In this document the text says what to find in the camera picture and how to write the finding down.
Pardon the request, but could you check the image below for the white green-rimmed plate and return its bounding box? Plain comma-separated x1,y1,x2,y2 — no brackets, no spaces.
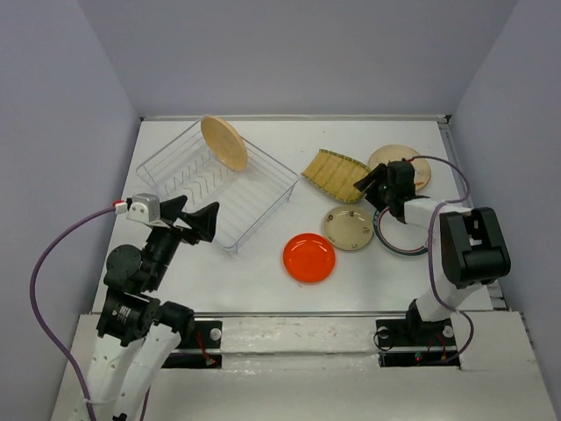
373,209,428,257

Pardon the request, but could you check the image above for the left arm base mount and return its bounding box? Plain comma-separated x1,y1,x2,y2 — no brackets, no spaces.
162,319,223,369

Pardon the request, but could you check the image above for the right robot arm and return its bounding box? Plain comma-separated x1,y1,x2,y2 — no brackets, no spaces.
354,157,511,343

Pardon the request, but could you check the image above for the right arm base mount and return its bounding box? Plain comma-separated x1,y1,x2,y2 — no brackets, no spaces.
373,318,459,367

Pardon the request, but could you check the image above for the white wire dish rack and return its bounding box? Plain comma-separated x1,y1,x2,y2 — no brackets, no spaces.
136,116,297,253

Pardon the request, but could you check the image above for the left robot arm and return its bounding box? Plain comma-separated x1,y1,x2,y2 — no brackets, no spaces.
70,193,219,420

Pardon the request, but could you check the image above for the orange plate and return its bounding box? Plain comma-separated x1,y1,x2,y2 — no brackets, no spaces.
282,232,337,284

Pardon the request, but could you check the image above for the tan round plate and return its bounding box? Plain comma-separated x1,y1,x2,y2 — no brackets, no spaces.
201,116,248,172

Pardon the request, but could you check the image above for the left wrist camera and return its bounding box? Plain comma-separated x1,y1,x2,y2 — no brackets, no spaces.
126,193,161,226

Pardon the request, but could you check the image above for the beige floral plate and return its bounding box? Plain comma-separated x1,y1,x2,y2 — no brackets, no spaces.
368,145,431,192

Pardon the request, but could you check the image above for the woven bamboo tray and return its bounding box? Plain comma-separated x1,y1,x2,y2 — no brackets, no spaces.
302,149,370,204

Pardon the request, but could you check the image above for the small cream plate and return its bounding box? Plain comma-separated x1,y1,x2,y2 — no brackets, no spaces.
322,205,373,251

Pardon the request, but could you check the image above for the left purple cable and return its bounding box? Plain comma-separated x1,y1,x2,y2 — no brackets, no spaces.
29,199,153,421

